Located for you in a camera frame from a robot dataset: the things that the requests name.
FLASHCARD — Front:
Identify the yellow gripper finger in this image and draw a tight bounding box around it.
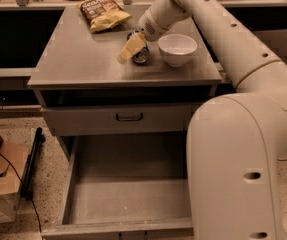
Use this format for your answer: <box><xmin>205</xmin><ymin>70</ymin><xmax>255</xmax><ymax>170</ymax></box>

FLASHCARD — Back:
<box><xmin>117</xmin><ymin>32</ymin><xmax>147</xmax><ymax>64</ymax></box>

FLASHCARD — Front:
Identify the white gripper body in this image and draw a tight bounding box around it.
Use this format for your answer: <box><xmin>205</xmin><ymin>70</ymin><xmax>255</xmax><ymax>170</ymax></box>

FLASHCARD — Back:
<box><xmin>138</xmin><ymin>9</ymin><xmax>163</xmax><ymax>41</ymax></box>

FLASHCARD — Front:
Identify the blue pepsi can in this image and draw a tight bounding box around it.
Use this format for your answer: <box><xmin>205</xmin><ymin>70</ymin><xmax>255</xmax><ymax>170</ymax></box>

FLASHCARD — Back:
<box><xmin>127</xmin><ymin>30</ymin><xmax>150</xmax><ymax>64</ymax></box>

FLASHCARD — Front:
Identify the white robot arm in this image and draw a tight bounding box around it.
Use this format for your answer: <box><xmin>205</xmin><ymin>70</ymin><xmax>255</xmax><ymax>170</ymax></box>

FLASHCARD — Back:
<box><xmin>139</xmin><ymin>0</ymin><xmax>287</xmax><ymax>240</ymax></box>

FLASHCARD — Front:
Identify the grey drawer cabinet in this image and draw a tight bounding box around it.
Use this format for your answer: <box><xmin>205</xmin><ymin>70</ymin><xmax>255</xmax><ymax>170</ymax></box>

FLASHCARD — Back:
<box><xmin>27</xmin><ymin>4</ymin><xmax>223</xmax><ymax>158</ymax></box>

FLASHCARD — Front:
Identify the grey upper drawer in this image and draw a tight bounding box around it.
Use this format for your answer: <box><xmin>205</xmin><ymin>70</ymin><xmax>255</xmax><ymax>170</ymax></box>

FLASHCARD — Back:
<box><xmin>42</xmin><ymin>104</ymin><xmax>192</xmax><ymax>136</ymax></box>

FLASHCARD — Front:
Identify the open grey bottom drawer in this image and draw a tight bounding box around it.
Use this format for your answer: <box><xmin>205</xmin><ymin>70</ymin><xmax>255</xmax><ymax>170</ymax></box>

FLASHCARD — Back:
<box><xmin>42</xmin><ymin>132</ymin><xmax>193</xmax><ymax>240</ymax></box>

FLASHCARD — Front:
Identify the white bowl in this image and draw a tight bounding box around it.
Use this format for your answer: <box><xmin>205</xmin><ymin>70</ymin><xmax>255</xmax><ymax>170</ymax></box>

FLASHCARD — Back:
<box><xmin>158</xmin><ymin>34</ymin><xmax>198</xmax><ymax>67</ymax></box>

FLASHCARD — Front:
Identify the chip bag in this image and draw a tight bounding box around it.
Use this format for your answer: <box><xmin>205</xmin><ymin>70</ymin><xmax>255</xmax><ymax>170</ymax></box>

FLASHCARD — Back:
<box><xmin>77</xmin><ymin>0</ymin><xmax>132</xmax><ymax>33</ymax></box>

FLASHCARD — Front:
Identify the black stand leg left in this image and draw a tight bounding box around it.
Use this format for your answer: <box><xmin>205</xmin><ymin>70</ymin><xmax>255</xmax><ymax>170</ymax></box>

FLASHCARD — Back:
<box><xmin>21</xmin><ymin>127</ymin><xmax>45</xmax><ymax>200</ymax></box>

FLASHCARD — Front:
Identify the cardboard box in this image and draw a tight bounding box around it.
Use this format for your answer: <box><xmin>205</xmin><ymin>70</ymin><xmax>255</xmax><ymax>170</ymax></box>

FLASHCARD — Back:
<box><xmin>0</xmin><ymin>136</ymin><xmax>29</xmax><ymax>223</ymax></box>

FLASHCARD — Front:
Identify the black drawer handle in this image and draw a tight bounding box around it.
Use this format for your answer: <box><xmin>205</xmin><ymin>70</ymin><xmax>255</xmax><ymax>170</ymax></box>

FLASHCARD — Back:
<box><xmin>115</xmin><ymin>113</ymin><xmax>144</xmax><ymax>122</ymax></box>

